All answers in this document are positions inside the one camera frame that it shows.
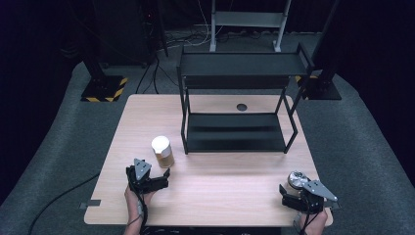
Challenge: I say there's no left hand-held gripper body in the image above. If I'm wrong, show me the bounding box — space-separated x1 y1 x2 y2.
127 158 170 194

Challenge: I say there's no grey table bracket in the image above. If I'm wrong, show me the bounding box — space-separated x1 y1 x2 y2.
78 199 102 211

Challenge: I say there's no bundle of floor cables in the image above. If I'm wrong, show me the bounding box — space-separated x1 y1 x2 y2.
134 28 213 96

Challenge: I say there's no black two-tier metal rack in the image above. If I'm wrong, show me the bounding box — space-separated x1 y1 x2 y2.
176 42 316 156

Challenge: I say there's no grey metal frame stand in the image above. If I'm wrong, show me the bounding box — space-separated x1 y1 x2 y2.
208 0 294 54

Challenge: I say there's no person's left hand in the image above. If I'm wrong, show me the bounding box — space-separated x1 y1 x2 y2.
123 186 157 226

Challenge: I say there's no person's right hand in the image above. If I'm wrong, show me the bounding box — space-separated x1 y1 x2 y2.
299 209 329 235

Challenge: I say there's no black stand with striped base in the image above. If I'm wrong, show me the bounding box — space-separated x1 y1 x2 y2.
295 0 343 102
76 48 129 103

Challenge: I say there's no silver-lidded glass jar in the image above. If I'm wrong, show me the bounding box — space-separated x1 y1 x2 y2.
287 169 311 197

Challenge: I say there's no white-lidded jar of brown powder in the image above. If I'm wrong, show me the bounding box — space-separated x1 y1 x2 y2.
151 135 175 169

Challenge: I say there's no black floor cable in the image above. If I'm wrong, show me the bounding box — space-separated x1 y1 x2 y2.
26 171 101 235

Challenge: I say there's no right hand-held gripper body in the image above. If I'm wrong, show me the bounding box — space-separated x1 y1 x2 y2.
281 179 339 215

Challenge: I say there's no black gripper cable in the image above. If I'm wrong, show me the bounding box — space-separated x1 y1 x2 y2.
126 191 149 235

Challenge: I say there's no black equipment cabinet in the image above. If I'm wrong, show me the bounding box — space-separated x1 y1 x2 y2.
92 0 169 66

